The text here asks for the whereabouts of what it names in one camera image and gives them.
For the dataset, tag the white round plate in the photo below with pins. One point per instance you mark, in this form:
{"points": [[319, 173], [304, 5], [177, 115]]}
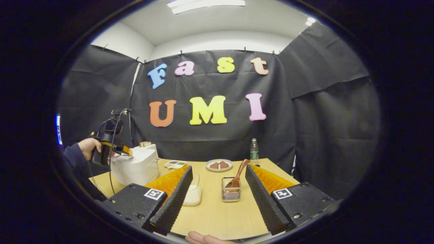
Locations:
{"points": [[218, 170]]}

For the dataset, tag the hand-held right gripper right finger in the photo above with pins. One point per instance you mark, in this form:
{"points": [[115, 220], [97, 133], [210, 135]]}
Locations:
{"points": [[264, 203]]}

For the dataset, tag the brown meat piece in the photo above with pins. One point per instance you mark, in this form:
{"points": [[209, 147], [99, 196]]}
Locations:
{"points": [[224, 164], [214, 165]]}

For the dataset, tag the white sectioned condiment tray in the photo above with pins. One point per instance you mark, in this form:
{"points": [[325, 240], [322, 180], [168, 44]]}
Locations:
{"points": [[174, 165]]}

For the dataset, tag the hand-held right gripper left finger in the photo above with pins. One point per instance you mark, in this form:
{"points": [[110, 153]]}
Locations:
{"points": [[173, 206]]}

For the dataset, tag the clear green-label water bottle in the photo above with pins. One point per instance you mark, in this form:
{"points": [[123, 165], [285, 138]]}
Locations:
{"points": [[254, 152]]}

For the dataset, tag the white rice cooker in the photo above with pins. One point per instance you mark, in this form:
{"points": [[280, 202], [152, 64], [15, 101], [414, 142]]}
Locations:
{"points": [[135, 169]]}

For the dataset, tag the small ceiling light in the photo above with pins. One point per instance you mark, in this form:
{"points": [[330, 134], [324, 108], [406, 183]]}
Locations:
{"points": [[310, 21]]}

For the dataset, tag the black backdrop cloth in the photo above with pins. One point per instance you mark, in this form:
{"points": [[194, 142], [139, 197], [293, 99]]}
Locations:
{"points": [[322, 135]]}

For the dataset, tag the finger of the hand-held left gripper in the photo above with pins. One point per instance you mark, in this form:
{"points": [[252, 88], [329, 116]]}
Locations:
{"points": [[125, 149]]}

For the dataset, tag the long ceiling light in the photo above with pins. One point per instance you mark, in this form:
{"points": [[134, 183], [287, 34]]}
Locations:
{"points": [[203, 5]]}

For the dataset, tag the white printed panel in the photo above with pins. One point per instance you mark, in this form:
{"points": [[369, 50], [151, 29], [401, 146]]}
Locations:
{"points": [[58, 130]]}

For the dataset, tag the white toaster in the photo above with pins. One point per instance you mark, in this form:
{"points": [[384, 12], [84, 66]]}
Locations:
{"points": [[152, 148]]}

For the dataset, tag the brown wooden spoon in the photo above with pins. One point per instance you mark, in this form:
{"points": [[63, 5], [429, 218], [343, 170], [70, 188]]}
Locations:
{"points": [[239, 173]]}

